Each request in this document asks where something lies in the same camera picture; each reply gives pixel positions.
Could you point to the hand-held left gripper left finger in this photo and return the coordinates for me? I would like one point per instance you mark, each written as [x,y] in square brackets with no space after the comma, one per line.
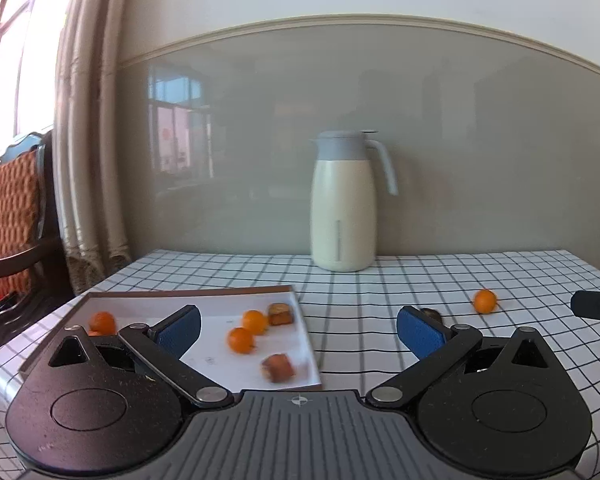
[180,332]

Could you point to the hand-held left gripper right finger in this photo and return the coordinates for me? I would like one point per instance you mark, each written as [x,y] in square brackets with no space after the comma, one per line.
[420,332]

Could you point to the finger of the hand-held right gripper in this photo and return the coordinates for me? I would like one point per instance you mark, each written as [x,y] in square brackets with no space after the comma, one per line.
[590,305]

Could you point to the brown cardboard box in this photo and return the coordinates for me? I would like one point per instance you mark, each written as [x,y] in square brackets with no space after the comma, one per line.
[220,310]

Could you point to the large orange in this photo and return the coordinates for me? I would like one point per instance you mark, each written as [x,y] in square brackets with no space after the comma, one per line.
[241,340]

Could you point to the small orange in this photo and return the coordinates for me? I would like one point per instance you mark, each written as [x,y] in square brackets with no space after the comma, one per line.
[485,302]
[254,321]
[102,323]

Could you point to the brownish carrot piece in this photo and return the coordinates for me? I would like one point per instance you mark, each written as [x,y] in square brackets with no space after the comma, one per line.
[280,314]

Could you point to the dark water chestnut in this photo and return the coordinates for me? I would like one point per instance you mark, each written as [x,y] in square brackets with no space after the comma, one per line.
[435,316]

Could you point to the white checked tablecloth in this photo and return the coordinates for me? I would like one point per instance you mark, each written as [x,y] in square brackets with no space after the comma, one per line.
[370,280]

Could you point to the cream thermos jug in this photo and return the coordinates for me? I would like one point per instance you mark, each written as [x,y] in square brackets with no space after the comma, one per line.
[342,210]

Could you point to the dark wooden chair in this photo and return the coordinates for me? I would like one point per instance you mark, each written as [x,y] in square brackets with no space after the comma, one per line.
[50,220]

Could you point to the orange patterned cushion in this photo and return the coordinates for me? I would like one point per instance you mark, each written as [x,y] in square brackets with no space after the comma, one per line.
[10,220]

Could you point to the beige curtain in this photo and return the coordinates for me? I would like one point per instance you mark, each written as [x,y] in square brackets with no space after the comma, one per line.
[87,135]

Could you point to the window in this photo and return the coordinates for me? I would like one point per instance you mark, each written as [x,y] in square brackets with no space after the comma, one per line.
[20,50]

